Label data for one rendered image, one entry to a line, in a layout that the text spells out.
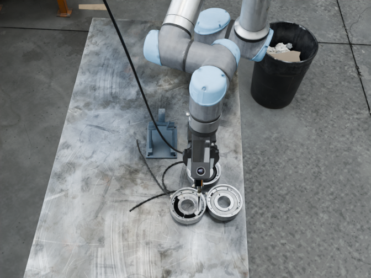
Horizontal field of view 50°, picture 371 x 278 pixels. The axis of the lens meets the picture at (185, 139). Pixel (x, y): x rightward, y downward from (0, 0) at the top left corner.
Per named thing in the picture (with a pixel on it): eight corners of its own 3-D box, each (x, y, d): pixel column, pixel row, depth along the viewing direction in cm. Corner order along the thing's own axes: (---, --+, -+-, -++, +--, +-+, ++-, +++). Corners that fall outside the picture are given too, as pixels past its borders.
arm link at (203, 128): (222, 123, 89) (186, 123, 89) (220, 135, 93) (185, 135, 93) (220, 98, 93) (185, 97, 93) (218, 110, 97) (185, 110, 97)
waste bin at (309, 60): (301, 115, 243) (323, 64, 208) (246, 112, 243) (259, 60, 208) (294, 74, 263) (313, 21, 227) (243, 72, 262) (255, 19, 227)
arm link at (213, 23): (199, 31, 149) (201, 0, 138) (233, 40, 146) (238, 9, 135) (188, 52, 142) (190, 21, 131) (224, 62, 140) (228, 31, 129)
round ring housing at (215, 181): (198, 156, 129) (199, 149, 125) (226, 172, 126) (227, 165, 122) (179, 179, 124) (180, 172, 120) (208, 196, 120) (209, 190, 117)
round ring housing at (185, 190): (211, 206, 119) (213, 199, 115) (191, 233, 114) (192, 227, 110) (183, 187, 122) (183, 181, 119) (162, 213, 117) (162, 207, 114)
